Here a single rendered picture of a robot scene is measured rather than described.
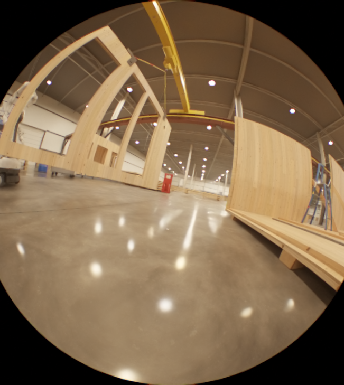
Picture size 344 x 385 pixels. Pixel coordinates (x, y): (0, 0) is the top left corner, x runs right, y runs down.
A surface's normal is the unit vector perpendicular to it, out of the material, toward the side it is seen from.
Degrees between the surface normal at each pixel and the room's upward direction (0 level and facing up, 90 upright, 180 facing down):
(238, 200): 90
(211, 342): 0
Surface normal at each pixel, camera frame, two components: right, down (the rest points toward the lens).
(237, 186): -0.24, -0.02
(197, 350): 0.20, -0.98
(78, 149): 0.94, 0.20
